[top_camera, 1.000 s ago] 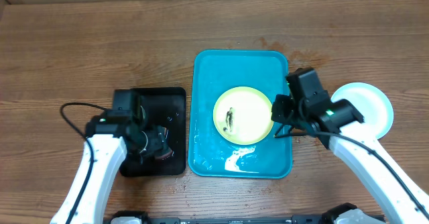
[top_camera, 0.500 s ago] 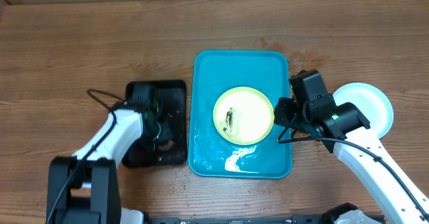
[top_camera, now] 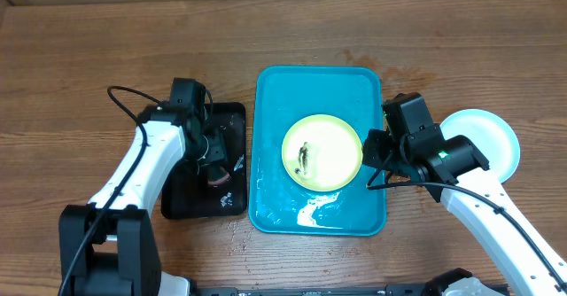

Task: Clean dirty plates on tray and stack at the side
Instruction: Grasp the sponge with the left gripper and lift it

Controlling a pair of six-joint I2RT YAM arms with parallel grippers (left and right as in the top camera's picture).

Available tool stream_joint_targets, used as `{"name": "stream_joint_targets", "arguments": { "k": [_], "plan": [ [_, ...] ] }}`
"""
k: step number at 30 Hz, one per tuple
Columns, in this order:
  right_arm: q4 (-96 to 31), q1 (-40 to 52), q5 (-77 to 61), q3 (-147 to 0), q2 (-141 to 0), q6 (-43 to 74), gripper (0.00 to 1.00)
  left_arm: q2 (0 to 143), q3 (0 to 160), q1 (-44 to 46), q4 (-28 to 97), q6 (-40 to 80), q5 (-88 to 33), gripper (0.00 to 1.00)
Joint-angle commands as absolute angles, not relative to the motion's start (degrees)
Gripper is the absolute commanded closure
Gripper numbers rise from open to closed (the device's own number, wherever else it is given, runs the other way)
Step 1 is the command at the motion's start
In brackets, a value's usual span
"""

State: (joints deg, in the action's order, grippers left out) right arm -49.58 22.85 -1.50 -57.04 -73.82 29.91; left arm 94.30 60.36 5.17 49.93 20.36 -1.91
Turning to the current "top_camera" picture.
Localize teal plastic tray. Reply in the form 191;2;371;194
248;66;387;237

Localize black plastic tray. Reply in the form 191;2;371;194
161;102;248;220

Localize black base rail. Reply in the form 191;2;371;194
190;281;510;296

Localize green and red sponge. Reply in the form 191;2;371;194
206;166;231;187

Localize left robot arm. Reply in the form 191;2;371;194
58;106;213;295

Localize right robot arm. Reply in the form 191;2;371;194
362;125;566;295

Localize yellow-green plate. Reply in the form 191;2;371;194
281;114;362;192

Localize light blue plate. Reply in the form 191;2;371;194
440;109;521;183

